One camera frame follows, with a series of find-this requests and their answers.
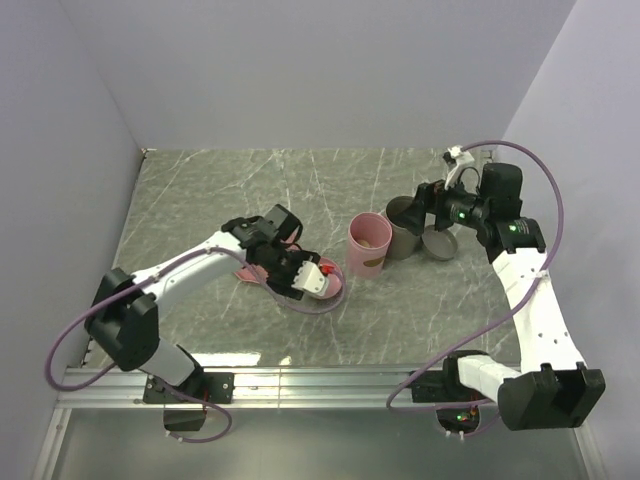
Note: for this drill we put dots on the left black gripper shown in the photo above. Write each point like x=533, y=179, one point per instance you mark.
x=284, y=286

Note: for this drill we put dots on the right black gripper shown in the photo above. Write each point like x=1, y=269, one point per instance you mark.
x=425, y=196

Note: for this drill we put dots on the pink round lid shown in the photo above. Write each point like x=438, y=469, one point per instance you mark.
x=334, y=283

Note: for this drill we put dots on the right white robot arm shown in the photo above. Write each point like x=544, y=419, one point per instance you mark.
x=553, y=387

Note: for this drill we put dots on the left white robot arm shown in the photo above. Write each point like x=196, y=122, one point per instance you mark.
x=129, y=306

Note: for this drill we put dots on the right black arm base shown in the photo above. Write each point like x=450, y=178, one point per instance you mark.
x=444, y=387

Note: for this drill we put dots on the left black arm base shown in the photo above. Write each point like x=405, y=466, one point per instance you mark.
x=186, y=407

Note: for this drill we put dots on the grey cylindrical lunch container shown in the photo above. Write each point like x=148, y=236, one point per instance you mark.
x=403, y=243

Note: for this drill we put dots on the pink cylindrical lunch container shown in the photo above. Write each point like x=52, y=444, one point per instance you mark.
x=376, y=229

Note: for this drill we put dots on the pink scalloped dotted plate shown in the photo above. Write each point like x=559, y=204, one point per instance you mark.
x=244, y=275

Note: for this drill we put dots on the grey round lid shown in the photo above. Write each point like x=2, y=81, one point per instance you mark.
x=439, y=245

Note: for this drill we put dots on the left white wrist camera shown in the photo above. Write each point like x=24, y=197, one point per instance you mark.
x=310, y=279

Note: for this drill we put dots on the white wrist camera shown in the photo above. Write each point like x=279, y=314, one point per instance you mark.
x=310, y=279
x=457, y=160

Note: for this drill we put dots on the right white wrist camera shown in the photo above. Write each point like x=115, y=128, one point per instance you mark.
x=457, y=160

